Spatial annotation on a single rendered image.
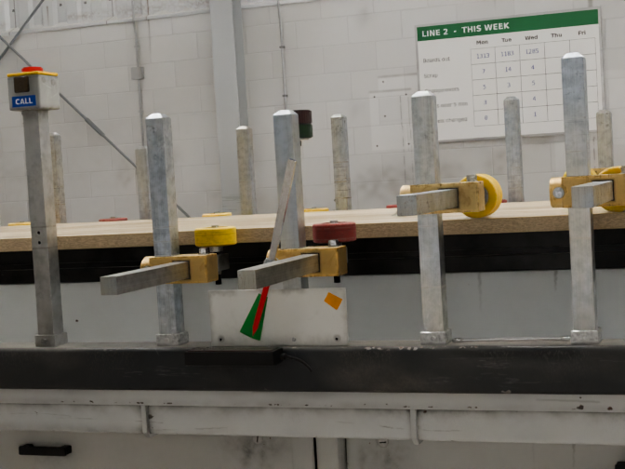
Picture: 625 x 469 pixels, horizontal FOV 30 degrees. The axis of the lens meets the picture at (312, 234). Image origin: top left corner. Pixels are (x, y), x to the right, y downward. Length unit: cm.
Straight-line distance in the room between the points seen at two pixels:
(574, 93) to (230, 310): 71
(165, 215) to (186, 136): 796
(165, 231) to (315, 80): 755
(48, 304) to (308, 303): 53
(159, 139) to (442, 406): 69
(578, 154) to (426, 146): 25
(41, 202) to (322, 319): 60
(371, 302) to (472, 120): 706
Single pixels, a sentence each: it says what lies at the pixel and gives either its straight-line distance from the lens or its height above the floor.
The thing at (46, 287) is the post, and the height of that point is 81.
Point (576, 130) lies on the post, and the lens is 191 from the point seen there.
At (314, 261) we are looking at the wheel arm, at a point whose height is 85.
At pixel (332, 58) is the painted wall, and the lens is 961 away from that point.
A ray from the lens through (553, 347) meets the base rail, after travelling 192.
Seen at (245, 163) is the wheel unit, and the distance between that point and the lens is 326.
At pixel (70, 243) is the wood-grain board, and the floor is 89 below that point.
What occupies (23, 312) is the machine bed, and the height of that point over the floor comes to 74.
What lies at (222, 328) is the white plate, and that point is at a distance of 210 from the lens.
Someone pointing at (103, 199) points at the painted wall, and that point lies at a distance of 1049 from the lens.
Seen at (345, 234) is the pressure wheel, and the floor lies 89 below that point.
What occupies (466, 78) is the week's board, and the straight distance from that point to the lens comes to 927.
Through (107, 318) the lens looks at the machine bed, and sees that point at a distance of 247.
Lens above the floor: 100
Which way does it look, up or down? 3 degrees down
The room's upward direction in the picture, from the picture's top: 3 degrees counter-clockwise
